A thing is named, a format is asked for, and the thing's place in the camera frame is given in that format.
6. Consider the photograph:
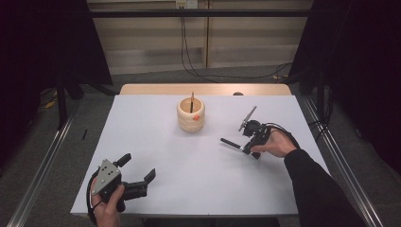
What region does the black makeup brush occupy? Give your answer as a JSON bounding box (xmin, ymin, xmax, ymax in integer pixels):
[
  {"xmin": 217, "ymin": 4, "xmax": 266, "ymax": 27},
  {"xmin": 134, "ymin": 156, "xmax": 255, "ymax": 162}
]
[{"xmin": 219, "ymin": 137, "xmax": 262, "ymax": 160}]

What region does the person's left hand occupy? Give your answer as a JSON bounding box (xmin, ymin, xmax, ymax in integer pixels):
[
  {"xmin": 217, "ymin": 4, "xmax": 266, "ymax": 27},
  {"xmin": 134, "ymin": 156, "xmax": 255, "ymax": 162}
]
[{"xmin": 91, "ymin": 183, "xmax": 127, "ymax": 227}]

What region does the right hand-held gripper cable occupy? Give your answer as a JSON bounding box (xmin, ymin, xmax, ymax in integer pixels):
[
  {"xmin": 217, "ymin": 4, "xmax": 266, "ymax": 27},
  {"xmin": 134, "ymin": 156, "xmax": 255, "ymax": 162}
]
[{"xmin": 264, "ymin": 122, "xmax": 302, "ymax": 149}]

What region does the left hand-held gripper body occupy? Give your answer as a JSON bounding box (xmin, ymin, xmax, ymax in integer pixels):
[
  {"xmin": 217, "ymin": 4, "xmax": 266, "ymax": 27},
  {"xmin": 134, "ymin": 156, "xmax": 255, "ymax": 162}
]
[{"xmin": 92, "ymin": 159, "xmax": 149, "ymax": 213}]

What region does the left hand-held gripper cable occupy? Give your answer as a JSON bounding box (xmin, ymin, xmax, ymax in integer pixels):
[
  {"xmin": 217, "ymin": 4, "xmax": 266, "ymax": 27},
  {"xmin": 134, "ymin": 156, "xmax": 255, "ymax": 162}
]
[{"xmin": 86, "ymin": 169, "xmax": 104, "ymax": 226}]

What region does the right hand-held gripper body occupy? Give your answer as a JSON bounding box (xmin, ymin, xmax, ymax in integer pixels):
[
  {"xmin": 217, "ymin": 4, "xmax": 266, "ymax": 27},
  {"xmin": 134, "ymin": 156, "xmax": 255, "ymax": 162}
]
[{"xmin": 238, "ymin": 106, "xmax": 272, "ymax": 146}]

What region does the white table mat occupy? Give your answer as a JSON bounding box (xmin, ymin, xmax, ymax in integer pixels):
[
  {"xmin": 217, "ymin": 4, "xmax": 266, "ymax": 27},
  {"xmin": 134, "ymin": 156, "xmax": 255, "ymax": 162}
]
[{"xmin": 70, "ymin": 94, "xmax": 330, "ymax": 218}]

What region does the white wall socket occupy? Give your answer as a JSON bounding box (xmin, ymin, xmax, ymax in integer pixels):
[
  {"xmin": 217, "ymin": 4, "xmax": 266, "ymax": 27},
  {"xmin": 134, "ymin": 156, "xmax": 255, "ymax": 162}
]
[{"xmin": 175, "ymin": 0, "xmax": 199, "ymax": 9}]

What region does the metal floor rail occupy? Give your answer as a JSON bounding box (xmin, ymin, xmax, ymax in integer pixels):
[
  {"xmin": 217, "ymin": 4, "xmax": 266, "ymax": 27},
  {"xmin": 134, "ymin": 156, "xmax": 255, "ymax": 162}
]
[
  {"xmin": 8, "ymin": 100, "xmax": 80, "ymax": 227},
  {"xmin": 302, "ymin": 96, "xmax": 385, "ymax": 227}
]

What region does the hand-held gripper cable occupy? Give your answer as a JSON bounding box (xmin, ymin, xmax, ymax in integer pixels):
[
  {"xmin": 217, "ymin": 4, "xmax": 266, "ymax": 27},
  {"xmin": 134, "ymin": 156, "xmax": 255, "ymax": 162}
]
[
  {"xmin": 86, "ymin": 169, "xmax": 104, "ymax": 226},
  {"xmin": 264, "ymin": 122, "xmax": 302, "ymax": 149}
]

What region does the cream ringed brush holder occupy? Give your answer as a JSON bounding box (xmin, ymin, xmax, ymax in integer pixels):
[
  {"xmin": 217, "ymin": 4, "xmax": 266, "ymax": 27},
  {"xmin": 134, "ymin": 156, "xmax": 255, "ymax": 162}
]
[{"xmin": 176, "ymin": 96, "xmax": 206, "ymax": 132}]

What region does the black metal stand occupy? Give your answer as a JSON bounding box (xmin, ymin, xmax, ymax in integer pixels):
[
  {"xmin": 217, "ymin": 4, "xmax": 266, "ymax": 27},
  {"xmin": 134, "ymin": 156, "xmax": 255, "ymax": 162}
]
[
  {"xmin": 299, "ymin": 67, "xmax": 326, "ymax": 125},
  {"xmin": 56, "ymin": 70, "xmax": 118, "ymax": 131}
]

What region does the person's right hand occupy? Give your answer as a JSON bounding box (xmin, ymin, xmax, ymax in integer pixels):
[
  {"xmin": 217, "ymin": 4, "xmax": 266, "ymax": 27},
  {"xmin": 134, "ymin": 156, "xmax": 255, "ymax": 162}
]
[{"xmin": 252, "ymin": 129, "xmax": 299, "ymax": 159}]

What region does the black curtain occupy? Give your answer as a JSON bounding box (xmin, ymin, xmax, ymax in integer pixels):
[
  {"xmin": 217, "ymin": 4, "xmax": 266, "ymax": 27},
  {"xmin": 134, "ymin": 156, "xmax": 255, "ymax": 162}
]
[
  {"xmin": 0, "ymin": 0, "xmax": 113, "ymax": 96},
  {"xmin": 288, "ymin": 0, "xmax": 401, "ymax": 174}
]

